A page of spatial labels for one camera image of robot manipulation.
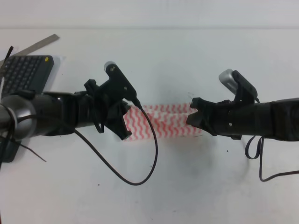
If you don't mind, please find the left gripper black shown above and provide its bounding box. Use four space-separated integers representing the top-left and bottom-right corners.
74 79 132 140

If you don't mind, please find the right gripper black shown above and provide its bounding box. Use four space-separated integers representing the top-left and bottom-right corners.
186 98 257 140

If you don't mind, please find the pink white striped towel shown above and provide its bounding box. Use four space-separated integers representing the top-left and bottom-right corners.
124 103 201 141

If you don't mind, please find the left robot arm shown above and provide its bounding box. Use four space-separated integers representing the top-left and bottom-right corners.
0 79 132 141

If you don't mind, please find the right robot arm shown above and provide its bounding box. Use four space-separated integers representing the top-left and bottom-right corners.
186 98 299 141

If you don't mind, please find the black keyboard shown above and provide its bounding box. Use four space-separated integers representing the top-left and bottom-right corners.
0 55 54 163

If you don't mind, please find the steel ruler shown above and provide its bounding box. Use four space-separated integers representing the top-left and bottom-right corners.
13 34 60 56

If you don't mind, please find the left camera cable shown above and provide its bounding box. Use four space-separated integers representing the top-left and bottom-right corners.
63 97 159 186

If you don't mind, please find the camera cable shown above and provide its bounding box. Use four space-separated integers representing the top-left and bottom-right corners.
244 97 299 182
63 97 159 186

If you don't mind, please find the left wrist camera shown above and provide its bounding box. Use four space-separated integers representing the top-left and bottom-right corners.
104 61 137 103

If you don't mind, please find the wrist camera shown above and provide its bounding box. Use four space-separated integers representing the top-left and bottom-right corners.
219 69 259 104
104 61 137 103

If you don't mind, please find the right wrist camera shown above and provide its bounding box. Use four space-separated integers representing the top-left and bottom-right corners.
219 69 259 104

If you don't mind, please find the right camera cable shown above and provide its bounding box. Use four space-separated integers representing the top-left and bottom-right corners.
244 97 299 182

